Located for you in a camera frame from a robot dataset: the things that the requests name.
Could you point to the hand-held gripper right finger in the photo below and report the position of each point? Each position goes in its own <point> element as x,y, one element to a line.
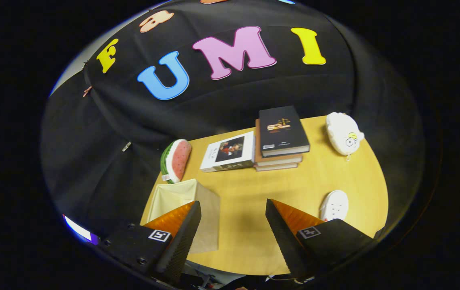
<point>286,245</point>

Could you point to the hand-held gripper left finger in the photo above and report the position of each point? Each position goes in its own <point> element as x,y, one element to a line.
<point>179,245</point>

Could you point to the beige fabric storage box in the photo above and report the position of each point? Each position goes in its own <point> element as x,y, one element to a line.
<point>208,217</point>

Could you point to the white canvas shoe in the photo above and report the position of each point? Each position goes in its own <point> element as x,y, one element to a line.
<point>334,203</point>

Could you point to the watermelon slice plush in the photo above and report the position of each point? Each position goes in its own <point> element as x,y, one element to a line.
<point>179,159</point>

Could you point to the white portrait cover book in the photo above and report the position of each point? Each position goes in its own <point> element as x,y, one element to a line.
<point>214,155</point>

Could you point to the monitor screen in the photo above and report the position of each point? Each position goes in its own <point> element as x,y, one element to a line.
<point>81,230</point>

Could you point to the silver clip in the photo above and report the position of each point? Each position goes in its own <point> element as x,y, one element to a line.
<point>126,146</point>

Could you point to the black cover book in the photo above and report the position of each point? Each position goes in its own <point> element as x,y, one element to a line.
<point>282,129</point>

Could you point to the white plush pouch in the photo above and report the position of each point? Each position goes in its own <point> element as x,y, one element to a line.
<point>340,133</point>

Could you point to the pink clip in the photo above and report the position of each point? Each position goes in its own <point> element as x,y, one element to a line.
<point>88,91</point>

